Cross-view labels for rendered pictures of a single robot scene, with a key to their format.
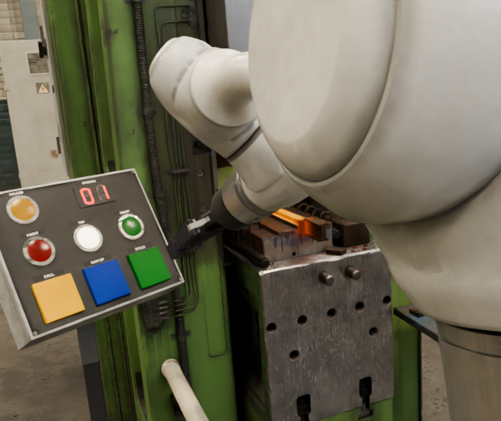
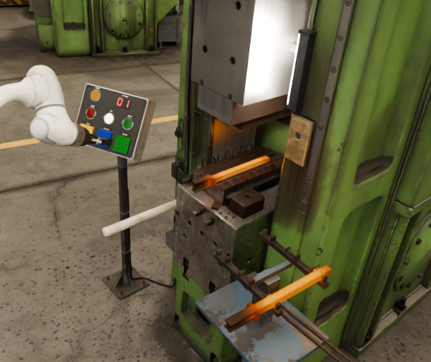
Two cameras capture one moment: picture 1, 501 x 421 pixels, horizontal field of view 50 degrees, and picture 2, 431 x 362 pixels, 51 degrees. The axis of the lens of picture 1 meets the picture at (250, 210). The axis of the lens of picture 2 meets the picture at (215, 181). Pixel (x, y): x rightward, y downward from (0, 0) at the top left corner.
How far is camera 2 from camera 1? 188 cm
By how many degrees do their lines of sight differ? 64
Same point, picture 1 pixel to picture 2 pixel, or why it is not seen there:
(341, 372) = (202, 267)
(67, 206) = (110, 102)
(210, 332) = not seen: hidden behind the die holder
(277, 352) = (179, 228)
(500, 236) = not seen: outside the picture
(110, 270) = (106, 135)
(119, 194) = (133, 108)
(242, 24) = (198, 47)
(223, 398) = not seen: hidden behind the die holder
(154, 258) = (125, 141)
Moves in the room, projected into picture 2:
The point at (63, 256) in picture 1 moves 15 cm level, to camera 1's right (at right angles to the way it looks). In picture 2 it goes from (97, 120) to (101, 134)
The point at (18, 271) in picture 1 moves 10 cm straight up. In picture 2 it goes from (81, 115) to (79, 95)
